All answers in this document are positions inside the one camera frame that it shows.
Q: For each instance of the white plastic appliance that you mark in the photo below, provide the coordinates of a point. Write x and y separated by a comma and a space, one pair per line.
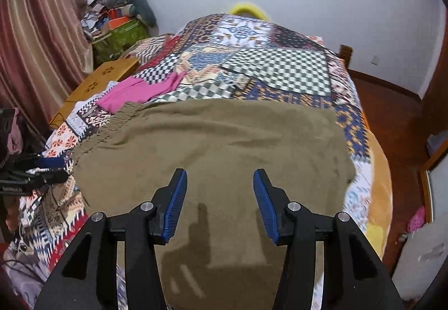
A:
420, 261

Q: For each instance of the pink slipper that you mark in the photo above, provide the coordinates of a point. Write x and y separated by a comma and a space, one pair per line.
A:
416, 219

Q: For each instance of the striped brown curtain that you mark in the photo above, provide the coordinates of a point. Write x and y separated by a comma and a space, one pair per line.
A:
35, 33

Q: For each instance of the grey lilac cloth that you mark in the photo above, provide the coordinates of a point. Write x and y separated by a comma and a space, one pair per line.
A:
24, 275

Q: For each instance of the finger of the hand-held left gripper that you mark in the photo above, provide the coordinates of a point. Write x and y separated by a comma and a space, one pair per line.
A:
52, 177
50, 163

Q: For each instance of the frosted sliding wardrobe door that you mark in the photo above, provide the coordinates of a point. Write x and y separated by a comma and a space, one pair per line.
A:
435, 184

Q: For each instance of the pink cloth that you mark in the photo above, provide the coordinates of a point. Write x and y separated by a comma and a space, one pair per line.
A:
133, 93

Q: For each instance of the yellow wooden lap desk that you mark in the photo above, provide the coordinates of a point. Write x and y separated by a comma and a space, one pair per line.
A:
101, 77

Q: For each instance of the yellow foam tube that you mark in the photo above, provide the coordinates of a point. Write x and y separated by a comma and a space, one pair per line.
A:
246, 8

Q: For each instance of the pile of mixed clothes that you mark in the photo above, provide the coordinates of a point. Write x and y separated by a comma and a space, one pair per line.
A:
101, 16

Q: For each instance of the white wall socket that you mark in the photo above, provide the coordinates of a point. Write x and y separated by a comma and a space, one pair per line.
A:
375, 60

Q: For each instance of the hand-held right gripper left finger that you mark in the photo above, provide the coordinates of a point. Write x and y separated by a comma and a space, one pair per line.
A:
176, 201

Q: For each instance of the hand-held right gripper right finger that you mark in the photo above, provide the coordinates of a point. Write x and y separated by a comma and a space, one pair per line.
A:
264, 205

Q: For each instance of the orange bed sheet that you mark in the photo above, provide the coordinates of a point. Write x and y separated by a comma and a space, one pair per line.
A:
379, 173

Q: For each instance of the wooden bed post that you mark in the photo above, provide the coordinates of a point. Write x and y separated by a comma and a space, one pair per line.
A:
345, 56

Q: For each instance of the patchwork quilt bed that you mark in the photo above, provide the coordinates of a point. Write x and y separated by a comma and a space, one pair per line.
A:
280, 68

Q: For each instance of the green patterned bag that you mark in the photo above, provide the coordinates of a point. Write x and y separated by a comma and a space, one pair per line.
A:
119, 37

